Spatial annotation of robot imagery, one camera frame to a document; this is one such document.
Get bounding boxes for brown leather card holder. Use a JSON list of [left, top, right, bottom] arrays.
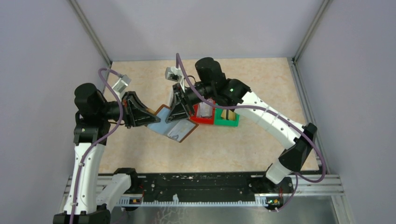
[[147, 105, 199, 143]]

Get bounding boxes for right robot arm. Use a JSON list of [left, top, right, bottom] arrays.
[[166, 57, 317, 184]]

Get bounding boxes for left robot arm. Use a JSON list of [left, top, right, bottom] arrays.
[[53, 83, 160, 224]]

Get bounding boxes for white VIP card stack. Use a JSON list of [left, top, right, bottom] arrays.
[[197, 102, 213, 118]]

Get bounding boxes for gold card in green bin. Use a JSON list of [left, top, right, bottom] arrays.
[[220, 110, 236, 120]]

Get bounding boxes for translucent white plastic bin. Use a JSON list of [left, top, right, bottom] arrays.
[[168, 92, 174, 107]]

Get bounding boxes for red plastic bin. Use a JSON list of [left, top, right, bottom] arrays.
[[190, 103, 215, 125]]

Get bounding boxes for green plastic bin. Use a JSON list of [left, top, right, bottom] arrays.
[[214, 108, 240, 127]]

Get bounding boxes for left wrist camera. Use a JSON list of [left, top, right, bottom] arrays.
[[112, 75, 131, 94]]

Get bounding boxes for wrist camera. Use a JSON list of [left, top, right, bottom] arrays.
[[165, 66, 184, 82], [112, 75, 131, 94]]

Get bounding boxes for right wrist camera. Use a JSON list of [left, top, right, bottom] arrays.
[[165, 66, 184, 82]]

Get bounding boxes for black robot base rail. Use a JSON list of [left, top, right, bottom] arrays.
[[117, 172, 294, 211]]

